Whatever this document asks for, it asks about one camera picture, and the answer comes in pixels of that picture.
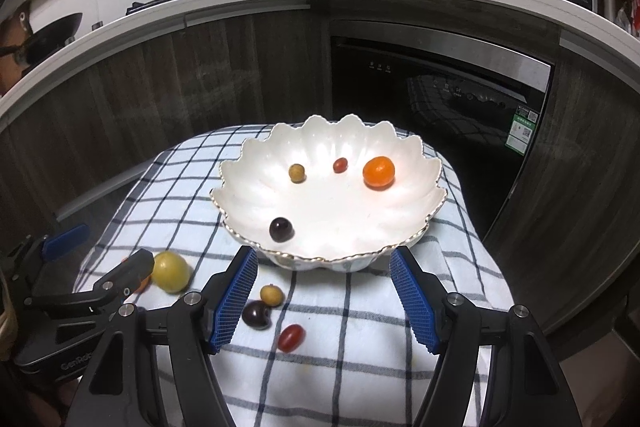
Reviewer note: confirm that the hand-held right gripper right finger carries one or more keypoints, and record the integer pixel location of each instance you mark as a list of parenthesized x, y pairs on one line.
[(415, 302)]

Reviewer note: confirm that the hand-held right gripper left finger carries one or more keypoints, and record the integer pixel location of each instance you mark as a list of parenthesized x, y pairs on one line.
[(235, 302)]

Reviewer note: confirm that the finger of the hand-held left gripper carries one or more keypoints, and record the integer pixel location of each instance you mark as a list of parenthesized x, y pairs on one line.
[(65, 238), (135, 267)]

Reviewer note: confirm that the orange mandarin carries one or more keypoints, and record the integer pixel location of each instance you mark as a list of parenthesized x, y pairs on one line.
[(378, 172), (144, 284)]

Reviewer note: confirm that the dark purple grape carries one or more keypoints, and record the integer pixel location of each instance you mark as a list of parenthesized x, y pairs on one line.
[(281, 229), (259, 315)]

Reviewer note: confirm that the yellow-green round fruit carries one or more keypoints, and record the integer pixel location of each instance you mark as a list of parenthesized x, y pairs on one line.
[(171, 272)]

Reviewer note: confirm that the brown longan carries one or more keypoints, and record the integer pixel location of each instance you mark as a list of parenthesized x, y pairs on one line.
[(271, 295), (297, 172)]

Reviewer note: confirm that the red cherry tomato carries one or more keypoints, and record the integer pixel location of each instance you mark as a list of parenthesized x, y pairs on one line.
[(340, 164), (291, 337)]

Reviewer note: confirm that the white scalloped bowl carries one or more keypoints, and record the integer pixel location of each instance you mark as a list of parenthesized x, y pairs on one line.
[(340, 217)]

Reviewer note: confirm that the blue checked white cloth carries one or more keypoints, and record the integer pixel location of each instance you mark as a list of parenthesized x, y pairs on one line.
[(350, 357)]

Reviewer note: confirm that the dark wood kitchen cabinets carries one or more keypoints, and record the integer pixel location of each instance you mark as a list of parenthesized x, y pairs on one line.
[(150, 82)]

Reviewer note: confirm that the black built-in dishwasher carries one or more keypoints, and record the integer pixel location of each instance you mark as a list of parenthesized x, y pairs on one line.
[(425, 107)]

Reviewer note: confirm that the black wok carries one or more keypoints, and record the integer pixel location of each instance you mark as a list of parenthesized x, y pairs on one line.
[(52, 39)]

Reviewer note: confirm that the black stove grate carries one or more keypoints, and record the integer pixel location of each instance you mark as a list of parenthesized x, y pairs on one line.
[(155, 3)]

